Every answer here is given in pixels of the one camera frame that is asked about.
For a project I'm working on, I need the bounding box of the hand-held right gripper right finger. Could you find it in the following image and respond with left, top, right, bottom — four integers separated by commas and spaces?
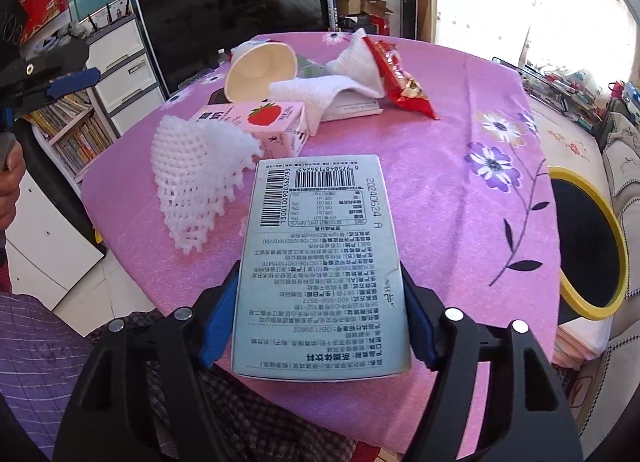
398, 269, 586, 462

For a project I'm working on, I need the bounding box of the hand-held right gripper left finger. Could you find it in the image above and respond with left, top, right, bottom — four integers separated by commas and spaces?
52, 260, 242, 462

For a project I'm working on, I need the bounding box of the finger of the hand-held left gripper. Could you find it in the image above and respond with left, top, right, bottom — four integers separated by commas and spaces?
0, 39, 101, 115

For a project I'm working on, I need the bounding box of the light blue drink carton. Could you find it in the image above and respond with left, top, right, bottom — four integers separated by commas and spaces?
231, 155, 413, 383

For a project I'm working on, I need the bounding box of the cream paper cup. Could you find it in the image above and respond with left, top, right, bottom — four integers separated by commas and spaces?
224, 39, 297, 103

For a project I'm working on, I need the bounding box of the black trash can yellow rim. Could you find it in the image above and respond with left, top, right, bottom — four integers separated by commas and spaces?
547, 167, 628, 321

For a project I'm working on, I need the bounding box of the pink strawberry milk carton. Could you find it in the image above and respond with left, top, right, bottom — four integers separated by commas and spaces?
189, 100, 308, 157

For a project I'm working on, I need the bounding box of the red snack wrapper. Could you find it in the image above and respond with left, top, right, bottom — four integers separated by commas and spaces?
361, 36, 440, 121

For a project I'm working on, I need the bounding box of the person's left hand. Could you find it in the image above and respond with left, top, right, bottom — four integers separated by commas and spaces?
0, 144, 27, 243

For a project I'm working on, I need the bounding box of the white drawer cabinet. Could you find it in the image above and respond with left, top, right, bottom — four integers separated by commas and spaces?
85, 16, 168, 137

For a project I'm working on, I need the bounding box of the row of colourful books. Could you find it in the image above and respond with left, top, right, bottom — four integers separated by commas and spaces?
25, 92, 121, 183

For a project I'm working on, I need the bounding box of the pink floral tablecloth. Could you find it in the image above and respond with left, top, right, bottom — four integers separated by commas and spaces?
80, 32, 563, 462

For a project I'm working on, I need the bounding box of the white low cabinet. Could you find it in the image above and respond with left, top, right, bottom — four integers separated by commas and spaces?
0, 172, 106, 313

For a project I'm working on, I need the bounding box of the white foam fruit net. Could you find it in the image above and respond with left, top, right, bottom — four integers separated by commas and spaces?
151, 114, 262, 255
325, 28, 386, 97

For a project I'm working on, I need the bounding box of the large black television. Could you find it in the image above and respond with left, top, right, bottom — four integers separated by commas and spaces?
131, 0, 333, 101

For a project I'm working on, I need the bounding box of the purple striped garment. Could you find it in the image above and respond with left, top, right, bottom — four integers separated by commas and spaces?
0, 292, 166, 462

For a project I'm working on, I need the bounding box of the white flat box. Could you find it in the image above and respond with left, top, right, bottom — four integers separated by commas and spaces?
320, 94, 385, 123

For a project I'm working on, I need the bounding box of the white folded cloth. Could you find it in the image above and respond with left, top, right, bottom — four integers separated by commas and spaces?
268, 76, 386, 137

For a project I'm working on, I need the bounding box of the black keyboard box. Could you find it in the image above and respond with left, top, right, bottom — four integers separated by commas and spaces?
320, 0, 342, 32

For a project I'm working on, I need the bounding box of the cluttered glass coffee table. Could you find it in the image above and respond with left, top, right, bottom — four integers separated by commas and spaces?
492, 56, 640, 123

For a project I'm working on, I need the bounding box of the open cardboard box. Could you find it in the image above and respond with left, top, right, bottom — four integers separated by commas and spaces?
345, 0, 388, 17

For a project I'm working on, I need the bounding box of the black tower fan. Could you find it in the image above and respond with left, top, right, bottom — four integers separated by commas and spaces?
400, 0, 419, 40

